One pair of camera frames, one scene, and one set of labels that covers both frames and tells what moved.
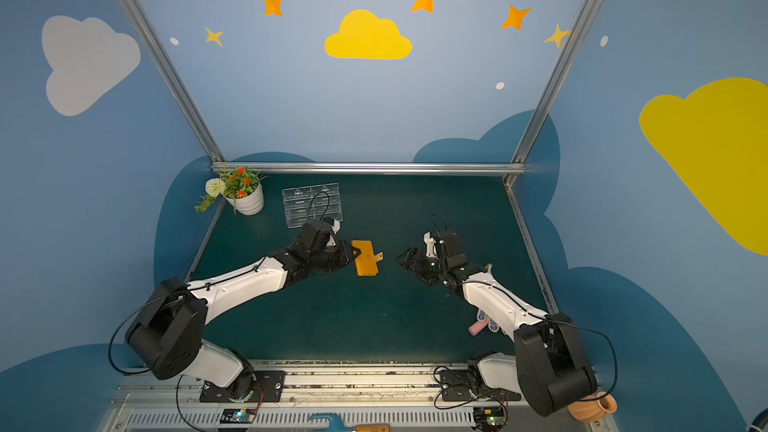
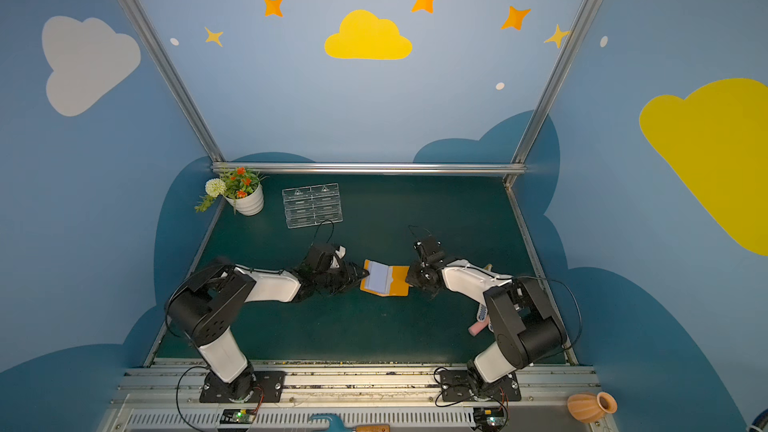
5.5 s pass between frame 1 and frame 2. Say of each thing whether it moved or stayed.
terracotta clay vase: stayed
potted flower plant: stayed
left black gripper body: moved
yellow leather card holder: moved
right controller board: stayed
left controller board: stayed
